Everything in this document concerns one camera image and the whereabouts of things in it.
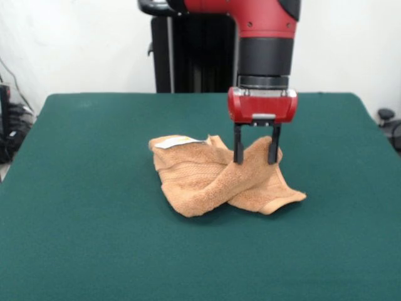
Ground dark green table cloth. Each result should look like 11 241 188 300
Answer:
0 92 401 301

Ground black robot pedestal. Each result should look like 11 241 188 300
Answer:
137 0 242 93

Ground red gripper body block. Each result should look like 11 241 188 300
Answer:
227 87 299 124

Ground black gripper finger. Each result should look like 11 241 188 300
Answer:
232 122 245 165
268 123 282 166

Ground black equipment with cables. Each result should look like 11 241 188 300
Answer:
0 82 36 164

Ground grey office chair base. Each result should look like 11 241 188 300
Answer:
377 107 401 151

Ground tan terry towel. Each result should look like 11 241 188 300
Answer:
147 134 307 218

